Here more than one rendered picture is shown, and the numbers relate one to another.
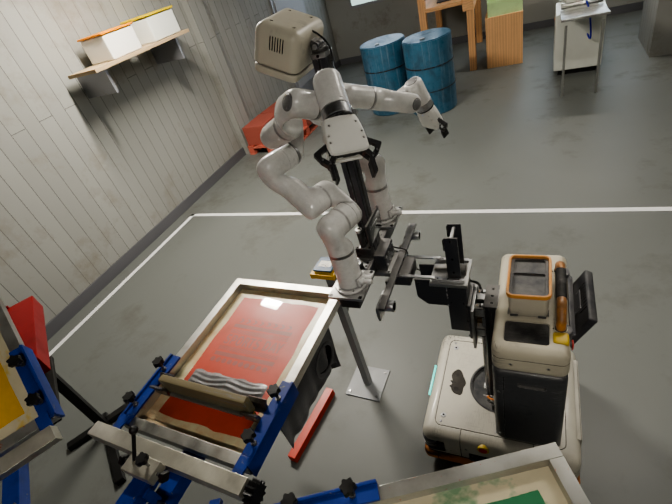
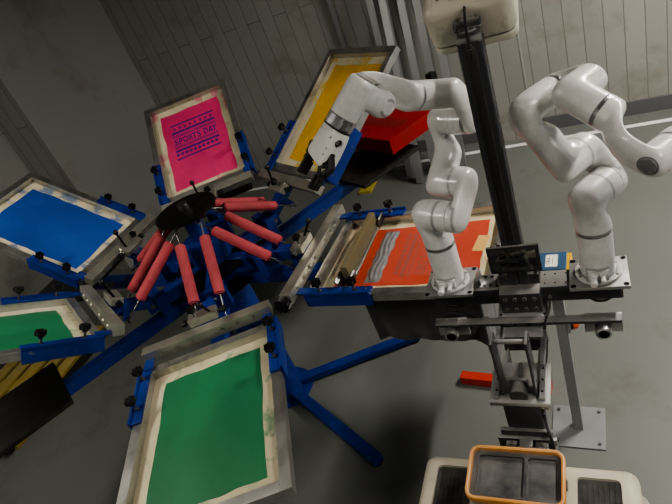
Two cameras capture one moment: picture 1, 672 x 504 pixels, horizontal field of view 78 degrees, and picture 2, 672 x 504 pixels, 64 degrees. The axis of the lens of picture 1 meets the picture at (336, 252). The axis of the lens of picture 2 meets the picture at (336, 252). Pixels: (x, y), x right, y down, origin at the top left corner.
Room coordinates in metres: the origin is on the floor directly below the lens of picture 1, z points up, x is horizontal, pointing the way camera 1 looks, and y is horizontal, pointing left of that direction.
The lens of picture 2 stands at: (0.85, -1.42, 2.27)
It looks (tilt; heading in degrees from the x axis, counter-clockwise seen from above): 31 degrees down; 89
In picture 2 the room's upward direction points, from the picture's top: 23 degrees counter-clockwise
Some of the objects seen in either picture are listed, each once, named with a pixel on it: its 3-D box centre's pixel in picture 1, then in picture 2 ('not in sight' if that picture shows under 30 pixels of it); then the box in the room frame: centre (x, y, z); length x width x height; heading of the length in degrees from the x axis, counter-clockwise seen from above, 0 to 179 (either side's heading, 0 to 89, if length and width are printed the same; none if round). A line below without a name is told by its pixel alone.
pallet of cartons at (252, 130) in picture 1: (284, 124); not in sight; (6.32, 0.13, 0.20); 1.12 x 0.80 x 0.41; 148
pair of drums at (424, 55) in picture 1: (408, 73); not in sight; (5.83, -1.73, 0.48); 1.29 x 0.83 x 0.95; 55
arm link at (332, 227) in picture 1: (337, 232); (436, 223); (1.20, -0.03, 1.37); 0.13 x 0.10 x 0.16; 126
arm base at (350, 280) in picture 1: (350, 268); (444, 266); (1.19, -0.03, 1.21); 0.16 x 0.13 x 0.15; 58
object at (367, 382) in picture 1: (349, 331); (566, 354); (1.59, 0.06, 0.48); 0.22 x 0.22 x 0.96; 56
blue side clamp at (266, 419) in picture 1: (269, 424); (339, 295); (0.83, 0.39, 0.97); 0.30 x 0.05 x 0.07; 146
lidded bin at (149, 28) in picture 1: (152, 26); not in sight; (5.22, 1.10, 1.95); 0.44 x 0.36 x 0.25; 148
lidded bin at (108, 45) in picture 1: (111, 43); not in sight; (4.72, 1.42, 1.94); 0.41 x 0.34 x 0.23; 148
